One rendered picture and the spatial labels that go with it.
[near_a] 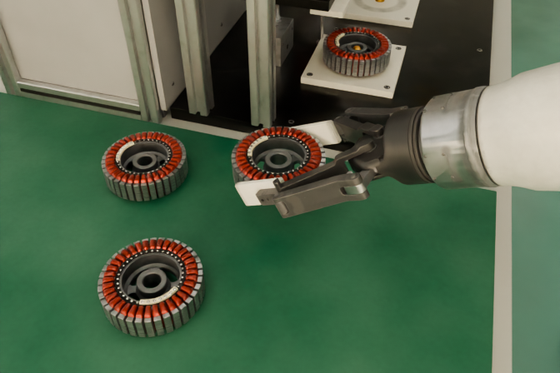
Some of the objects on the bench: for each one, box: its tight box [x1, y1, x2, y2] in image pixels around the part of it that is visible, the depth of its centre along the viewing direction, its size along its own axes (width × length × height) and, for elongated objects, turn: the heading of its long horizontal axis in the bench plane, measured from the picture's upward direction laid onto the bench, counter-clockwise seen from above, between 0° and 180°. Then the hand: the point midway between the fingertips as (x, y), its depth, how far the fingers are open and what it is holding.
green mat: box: [0, 92, 497, 373], centre depth 63 cm, size 94×61×1 cm, turn 73°
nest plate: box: [301, 34, 406, 98], centre depth 94 cm, size 15×15×1 cm
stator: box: [102, 132, 188, 201], centre depth 76 cm, size 11×11×4 cm
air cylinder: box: [276, 17, 293, 67], centre depth 95 cm, size 5×8×6 cm
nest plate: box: [343, 0, 422, 27], centre depth 111 cm, size 15×15×1 cm
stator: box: [98, 237, 205, 337], centre depth 61 cm, size 11×11×4 cm
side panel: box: [0, 0, 168, 124], centre depth 79 cm, size 28×3×32 cm, turn 73°
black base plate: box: [170, 0, 495, 152], centre depth 104 cm, size 47×64×2 cm
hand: (280, 163), depth 66 cm, fingers closed on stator, 11 cm apart
